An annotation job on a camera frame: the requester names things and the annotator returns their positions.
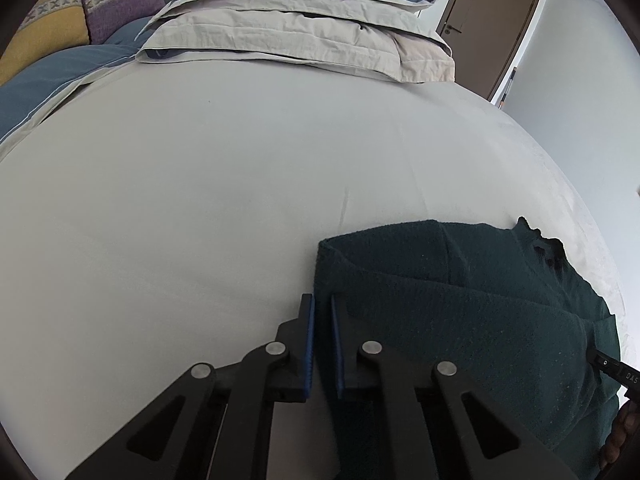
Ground person's right hand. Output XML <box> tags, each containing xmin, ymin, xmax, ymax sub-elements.
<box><xmin>599</xmin><ymin>400</ymin><xmax>640</xmax><ymax>472</ymax></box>

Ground blue pillow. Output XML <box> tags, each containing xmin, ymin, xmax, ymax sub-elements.
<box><xmin>0</xmin><ymin>15</ymin><xmax>153</xmax><ymax>143</ymax></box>

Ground white bed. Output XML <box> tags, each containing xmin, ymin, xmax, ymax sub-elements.
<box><xmin>0</xmin><ymin>45</ymin><xmax>626</xmax><ymax>480</ymax></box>

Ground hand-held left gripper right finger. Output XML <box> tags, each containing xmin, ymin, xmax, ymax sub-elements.
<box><xmin>330</xmin><ymin>295</ymin><xmax>581</xmax><ymax>480</ymax></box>

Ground purple patterned cushion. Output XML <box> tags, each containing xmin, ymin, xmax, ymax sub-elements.
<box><xmin>80</xmin><ymin>0</ymin><xmax>166</xmax><ymax>46</ymax></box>

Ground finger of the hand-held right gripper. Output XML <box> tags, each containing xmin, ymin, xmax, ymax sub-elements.
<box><xmin>586</xmin><ymin>344</ymin><xmax>621</xmax><ymax>377</ymax></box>

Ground brown door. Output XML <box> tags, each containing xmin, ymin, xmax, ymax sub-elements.
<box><xmin>436</xmin><ymin>0</ymin><xmax>542</xmax><ymax>102</ymax></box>

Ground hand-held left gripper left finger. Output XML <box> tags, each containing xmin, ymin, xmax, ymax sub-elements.
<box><xmin>65</xmin><ymin>294</ymin><xmax>316</xmax><ymax>480</ymax></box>

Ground folded grey and blue duvet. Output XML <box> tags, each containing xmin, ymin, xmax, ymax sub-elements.
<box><xmin>136</xmin><ymin>0</ymin><xmax>457</xmax><ymax>84</ymax></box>

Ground yellow patterned cushion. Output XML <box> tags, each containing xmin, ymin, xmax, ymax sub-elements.
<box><xmin>0</xmin><ymin>0</ymin><xmax>91</xmax><ymax>86</ymax></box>

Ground dark green sweater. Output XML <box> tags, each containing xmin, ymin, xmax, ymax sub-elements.
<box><xmin>311</xmin><ymin>219</ymin><xmax>623</xmax><ymax>480</ymax></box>

